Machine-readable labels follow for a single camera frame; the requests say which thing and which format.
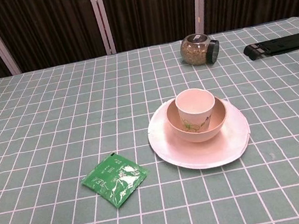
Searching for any white cup with flower print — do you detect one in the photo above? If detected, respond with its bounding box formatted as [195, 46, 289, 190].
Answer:
[173, 85, 220, 136]

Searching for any beige bowl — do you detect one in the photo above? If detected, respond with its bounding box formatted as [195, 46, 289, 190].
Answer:
[163, 89, 232, 147]

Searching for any white round plate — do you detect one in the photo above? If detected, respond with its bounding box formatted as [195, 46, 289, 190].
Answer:
[142, 86, 256, 179]

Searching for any green tea sachet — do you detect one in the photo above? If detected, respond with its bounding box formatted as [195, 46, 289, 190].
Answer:
[76, 146, 156, 215]

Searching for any glass jar with black lid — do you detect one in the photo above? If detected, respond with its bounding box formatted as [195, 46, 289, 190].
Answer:
[177, 30, 223, 70]

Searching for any green grid tablecloth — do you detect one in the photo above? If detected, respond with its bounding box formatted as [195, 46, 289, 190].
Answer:
[0, 15, 299, 224]

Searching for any black folded stand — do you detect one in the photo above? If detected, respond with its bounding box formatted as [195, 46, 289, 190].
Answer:
[241, 32, 299, 62]

